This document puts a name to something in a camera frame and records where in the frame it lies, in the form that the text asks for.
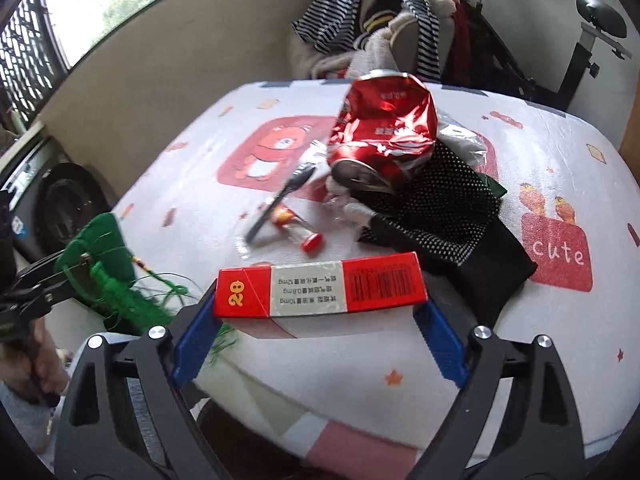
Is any red cigarette box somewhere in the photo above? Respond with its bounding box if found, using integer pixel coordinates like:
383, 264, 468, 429
212, 252, 428, 320

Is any dark brown bin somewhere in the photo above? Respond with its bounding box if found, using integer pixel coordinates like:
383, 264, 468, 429
192, 392, 326, 480

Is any wrapped black plastic fork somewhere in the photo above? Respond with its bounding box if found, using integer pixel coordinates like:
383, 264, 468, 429
244, 162, 317, 250

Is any black cloth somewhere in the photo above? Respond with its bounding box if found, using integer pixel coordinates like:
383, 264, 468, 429
425, 220, 538, 331

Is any black window grille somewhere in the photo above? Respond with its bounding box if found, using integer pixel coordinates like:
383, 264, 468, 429
0, 0, 68, 116

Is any wooden panel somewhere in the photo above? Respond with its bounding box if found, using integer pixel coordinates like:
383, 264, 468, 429
617, 105, 640, 166

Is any cream fleece blanket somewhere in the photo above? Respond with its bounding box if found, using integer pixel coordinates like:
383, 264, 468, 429
290, 0, 458, 81

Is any black garment with yellow stripes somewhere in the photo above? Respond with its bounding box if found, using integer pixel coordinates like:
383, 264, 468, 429
357, 0, 406, 36

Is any person's left hand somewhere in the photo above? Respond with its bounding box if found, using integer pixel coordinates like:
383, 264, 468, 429
0, 317, 71, 406

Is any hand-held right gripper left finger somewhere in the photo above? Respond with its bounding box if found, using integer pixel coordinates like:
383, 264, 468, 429
54, 280, 226, 480

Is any window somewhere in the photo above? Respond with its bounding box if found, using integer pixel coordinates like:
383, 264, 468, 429
0, 0, 331, 131

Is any green net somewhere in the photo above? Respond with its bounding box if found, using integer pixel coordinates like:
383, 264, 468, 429
55, 212, 241, 361

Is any washing machine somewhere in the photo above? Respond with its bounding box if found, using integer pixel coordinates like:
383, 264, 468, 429
0, 135, 113, 306

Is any black dotted glove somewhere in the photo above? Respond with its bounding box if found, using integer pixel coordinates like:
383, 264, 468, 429
357, 142, 503, 268

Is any black exercise bike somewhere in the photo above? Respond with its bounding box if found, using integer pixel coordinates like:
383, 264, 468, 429
442, 0, 633, 111

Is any red cloth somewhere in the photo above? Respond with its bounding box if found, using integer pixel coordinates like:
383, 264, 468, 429
450, 0, 476, 81

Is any small red-capped bottle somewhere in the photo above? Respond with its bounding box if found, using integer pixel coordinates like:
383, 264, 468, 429
272, 205, 323, 253

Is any striped shirt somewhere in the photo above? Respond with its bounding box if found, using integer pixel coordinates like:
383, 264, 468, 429
292, 0, 443, 83

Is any crushed red can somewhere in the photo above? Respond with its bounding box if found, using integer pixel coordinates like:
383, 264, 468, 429
326, 71, 441, 196

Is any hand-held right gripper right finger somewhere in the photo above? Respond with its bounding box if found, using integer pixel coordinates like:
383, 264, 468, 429
405, 300, 587, 480

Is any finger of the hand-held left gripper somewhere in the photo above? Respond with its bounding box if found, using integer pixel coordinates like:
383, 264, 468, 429
0, 282, 71, 328
14, 252, 96, 291

